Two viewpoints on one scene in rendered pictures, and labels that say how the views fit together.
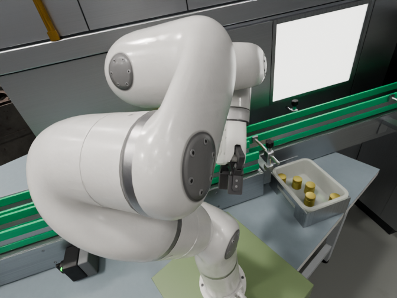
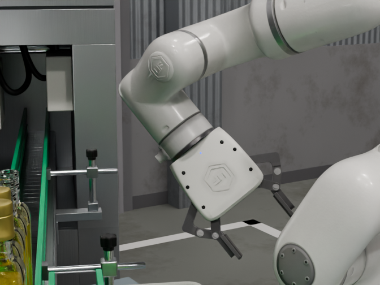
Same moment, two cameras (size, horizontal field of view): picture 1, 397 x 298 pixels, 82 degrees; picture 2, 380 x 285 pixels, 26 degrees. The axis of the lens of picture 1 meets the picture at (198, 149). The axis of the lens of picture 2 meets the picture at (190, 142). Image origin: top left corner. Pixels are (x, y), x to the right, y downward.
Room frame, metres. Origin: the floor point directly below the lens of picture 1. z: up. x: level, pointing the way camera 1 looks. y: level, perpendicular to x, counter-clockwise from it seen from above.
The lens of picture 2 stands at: (0.44, 1.03, 1.44)
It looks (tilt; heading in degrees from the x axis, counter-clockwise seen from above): 12 degrees down; 271
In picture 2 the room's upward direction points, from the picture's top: straight up
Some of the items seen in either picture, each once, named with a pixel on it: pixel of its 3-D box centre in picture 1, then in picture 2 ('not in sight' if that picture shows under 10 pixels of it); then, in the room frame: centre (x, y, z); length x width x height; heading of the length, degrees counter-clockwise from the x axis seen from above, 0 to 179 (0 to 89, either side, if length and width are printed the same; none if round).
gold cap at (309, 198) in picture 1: (309, 198); not in sight; (0.51, -0.36, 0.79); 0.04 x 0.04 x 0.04
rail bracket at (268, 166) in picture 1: (265, 151); (94, 272); (0.63, -0.24, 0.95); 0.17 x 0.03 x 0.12; 10
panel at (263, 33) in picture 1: (264, 68); not in sight; (0.91, -0.33, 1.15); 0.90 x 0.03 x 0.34; 100
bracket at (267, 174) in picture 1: (262, 168); not in sight; (0.65, -0.23, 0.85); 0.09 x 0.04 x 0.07; 10
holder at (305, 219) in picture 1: (300, 185); not in sight; (0.58, -0.36, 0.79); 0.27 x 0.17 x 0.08; 10
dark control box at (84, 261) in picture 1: (81, 261); not in sight; (0.43, 0.45, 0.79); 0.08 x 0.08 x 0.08; 10
